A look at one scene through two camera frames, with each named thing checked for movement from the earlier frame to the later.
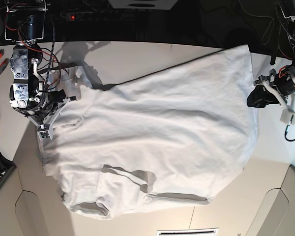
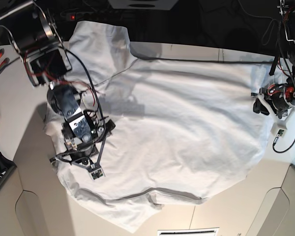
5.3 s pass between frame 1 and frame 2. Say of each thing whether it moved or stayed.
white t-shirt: moved
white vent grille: stayed
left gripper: moved
